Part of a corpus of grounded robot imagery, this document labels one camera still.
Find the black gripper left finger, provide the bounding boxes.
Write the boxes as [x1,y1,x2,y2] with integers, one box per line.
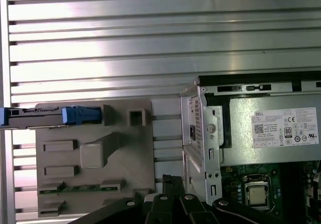
[82,174,177,224]

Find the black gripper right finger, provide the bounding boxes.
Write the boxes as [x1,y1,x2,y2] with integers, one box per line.
[173,175,284,224]

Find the hard disk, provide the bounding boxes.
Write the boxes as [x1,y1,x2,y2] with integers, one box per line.
[0,104,104,130]

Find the green motherboard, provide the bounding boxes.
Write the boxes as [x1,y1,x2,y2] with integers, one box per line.
[220,162,321,211]

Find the metal CPU socket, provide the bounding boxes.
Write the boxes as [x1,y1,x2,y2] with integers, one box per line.
[242,173,273,211]

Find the grey parts rack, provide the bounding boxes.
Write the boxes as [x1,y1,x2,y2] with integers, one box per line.
[35,98,158,217]

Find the silver CPU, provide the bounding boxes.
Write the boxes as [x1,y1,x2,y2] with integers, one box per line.
[246,185,267,206]

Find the grey power supply unit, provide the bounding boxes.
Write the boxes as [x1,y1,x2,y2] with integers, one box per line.
[220,93,321,167]

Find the green RAM stick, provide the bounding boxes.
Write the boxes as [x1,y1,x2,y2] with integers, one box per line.
[39,183,109,194]

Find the black open PC case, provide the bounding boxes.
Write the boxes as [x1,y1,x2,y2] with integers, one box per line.
[180,75,321,224]

